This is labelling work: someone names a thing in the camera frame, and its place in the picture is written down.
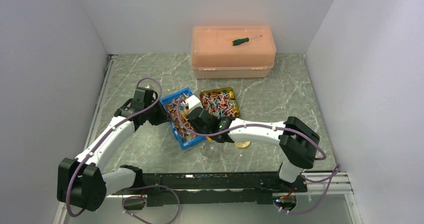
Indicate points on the green handled screwdriver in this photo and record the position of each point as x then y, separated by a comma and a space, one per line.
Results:
240, 41

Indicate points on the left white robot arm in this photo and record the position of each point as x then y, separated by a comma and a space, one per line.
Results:
81, 181

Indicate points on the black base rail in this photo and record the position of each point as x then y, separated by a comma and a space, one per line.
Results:
214, 188

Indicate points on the gold square candy tin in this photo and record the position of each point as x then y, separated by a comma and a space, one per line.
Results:
220, 102

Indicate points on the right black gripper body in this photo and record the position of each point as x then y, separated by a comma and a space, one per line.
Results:
201, 131

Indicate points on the pink plastic storage box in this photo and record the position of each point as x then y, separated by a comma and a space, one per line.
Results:
214, 57

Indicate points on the blue plastic candy bin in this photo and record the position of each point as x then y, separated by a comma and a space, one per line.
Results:
184, 138

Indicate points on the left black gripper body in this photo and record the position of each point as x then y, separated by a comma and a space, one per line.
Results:
156, 115

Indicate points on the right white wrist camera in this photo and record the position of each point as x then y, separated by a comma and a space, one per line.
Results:
192, 103

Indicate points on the clear glass jar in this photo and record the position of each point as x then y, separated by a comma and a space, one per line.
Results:
209, 150

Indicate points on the gold round jar lid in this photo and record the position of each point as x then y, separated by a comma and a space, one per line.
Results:
242, 145

